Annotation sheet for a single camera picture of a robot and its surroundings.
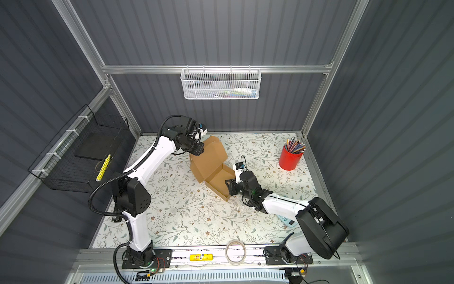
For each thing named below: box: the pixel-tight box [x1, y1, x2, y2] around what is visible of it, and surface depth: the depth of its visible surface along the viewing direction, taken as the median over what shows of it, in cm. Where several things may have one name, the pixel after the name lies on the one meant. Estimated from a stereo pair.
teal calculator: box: [276, 214, 298, 228], surface depth 82 cm
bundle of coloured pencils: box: [283, 137, 307, 154], surface depth 98 cm
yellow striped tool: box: [95, 153, 112, 182], surface depth 72 cm
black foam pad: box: [74, 124, 129, 160], surface depth 79 cm
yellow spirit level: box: [189, 253, 214, 262], surface depth 74 cm
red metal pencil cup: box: [278, 145, 304, 171], surface depth 101 cm
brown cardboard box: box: [189, 136, 236, 202], surface depth 97 cm
